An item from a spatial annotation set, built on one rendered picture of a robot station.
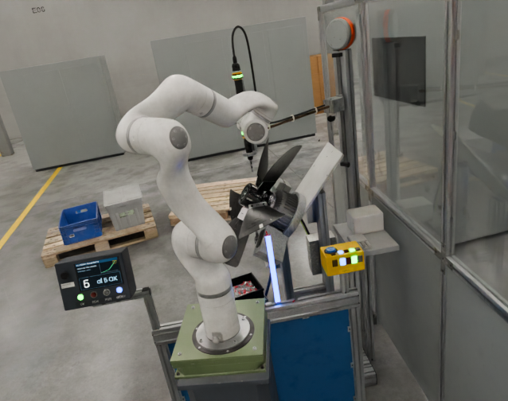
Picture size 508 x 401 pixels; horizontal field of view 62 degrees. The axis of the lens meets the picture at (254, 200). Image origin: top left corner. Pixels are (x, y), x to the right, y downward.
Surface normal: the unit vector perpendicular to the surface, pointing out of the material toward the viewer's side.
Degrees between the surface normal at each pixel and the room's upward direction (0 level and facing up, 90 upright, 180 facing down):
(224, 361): 90
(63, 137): 90
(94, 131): 90
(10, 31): 90
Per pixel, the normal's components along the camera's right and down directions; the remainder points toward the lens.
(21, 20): 0.21, 0.33
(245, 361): -0.04, 0.38
